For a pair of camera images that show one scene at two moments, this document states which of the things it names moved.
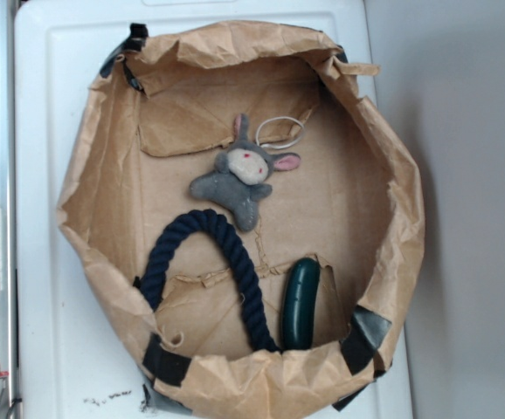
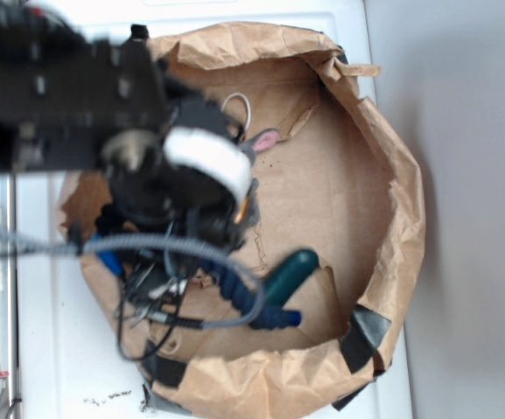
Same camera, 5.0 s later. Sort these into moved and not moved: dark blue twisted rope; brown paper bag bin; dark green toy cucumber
Moved: dark blue twisted rope; dark green toy cucumber
Not moved: brown paper bag bin
